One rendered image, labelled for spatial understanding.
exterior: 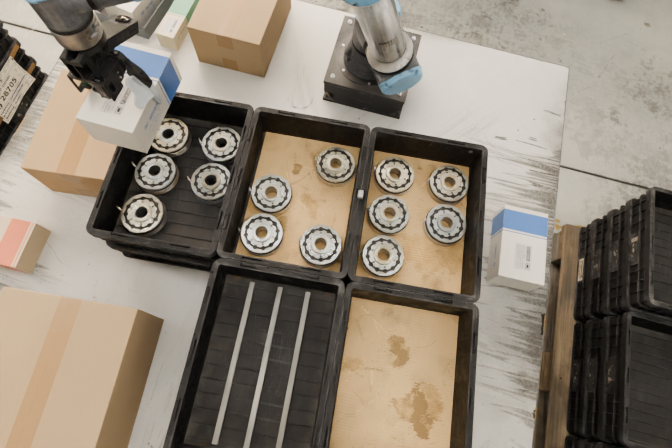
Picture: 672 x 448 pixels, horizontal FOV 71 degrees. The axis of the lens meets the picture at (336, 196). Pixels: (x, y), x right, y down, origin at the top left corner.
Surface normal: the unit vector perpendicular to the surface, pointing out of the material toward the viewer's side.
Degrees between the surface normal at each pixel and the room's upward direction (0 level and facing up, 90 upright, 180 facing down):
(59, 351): 0
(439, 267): 0
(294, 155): 0
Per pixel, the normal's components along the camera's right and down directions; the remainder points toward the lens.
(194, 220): 0.05, -0.36
